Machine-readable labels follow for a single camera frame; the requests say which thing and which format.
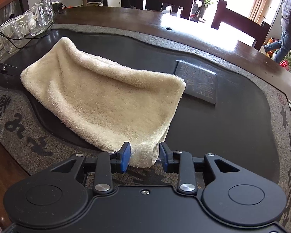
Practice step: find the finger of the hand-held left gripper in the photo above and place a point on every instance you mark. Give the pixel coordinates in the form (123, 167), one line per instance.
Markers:
(2, 67)

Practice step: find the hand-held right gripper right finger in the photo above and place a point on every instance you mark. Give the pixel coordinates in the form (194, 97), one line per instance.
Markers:
(163, 157)

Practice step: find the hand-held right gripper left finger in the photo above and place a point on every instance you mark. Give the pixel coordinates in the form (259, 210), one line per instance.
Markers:
(126, 157)

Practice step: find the cream terry towel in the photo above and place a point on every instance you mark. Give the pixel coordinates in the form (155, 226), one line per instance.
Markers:
(99, 97)

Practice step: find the dark stone tea tray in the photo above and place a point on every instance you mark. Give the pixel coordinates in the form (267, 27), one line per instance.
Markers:
(232, 131)

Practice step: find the engraved stone plaque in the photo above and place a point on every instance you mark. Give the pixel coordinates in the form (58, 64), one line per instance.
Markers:
(198, 82)

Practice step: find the black power strip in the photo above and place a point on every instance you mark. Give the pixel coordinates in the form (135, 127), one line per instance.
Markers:
(60, 6)

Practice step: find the silver refrigerator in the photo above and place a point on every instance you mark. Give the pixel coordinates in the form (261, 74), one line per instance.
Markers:
(274, 9)

